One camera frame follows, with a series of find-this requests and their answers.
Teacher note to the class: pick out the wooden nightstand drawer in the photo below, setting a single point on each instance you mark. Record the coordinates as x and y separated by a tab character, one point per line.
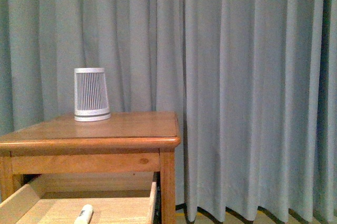
32	204

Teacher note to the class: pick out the white medicine bottle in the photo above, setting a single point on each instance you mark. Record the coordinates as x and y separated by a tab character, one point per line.
85	215

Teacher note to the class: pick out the white slatted conical lamp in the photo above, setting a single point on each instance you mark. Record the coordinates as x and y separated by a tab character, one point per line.
90	95

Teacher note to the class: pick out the wooden nightstand cabinet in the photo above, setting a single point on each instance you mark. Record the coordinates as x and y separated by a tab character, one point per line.
127	141

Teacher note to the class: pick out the grey-green pleated curtain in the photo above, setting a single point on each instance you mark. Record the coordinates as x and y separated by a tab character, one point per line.
253	83

